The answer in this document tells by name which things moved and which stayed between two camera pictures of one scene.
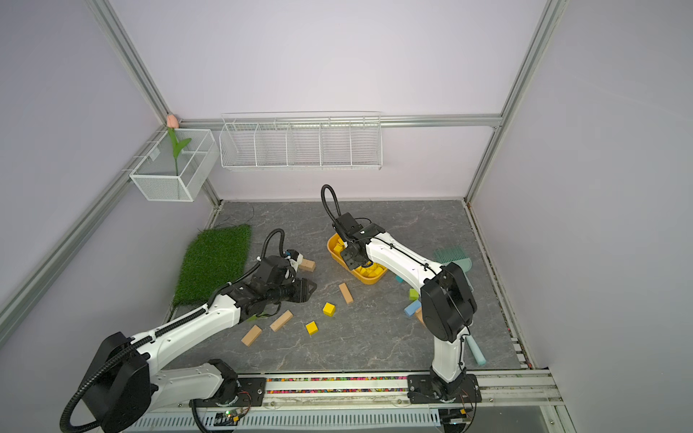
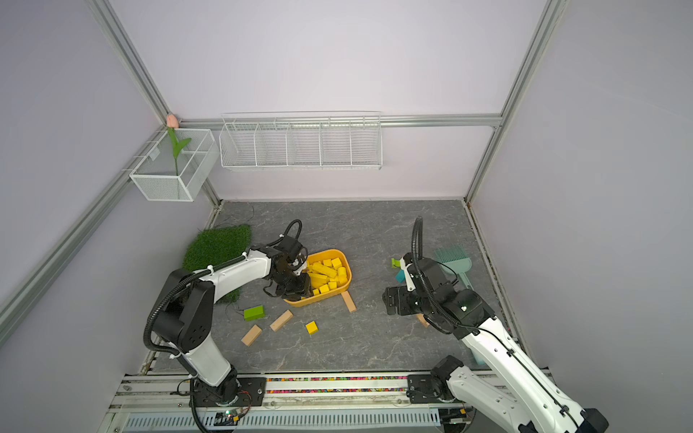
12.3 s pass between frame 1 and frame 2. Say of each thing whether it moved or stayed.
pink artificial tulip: stayed
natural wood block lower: stayed
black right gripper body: moved
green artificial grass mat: stayed
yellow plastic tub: moved
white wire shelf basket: stayed
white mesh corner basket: stayed
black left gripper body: moved
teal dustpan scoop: stayed
